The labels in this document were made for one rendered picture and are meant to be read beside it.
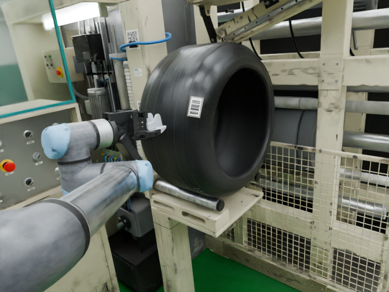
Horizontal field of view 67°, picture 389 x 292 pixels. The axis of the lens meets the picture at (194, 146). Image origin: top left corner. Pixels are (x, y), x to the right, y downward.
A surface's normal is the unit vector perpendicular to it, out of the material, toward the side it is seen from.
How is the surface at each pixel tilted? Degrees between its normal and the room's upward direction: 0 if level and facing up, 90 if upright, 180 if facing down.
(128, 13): 90
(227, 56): 45
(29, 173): 90
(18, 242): 55
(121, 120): 90
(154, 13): 90
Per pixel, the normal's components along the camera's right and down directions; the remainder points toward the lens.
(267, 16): -0.64, 0.31
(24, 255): 0.72, -0.31
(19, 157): 0.76, 0.14
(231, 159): -0.44, -0.61
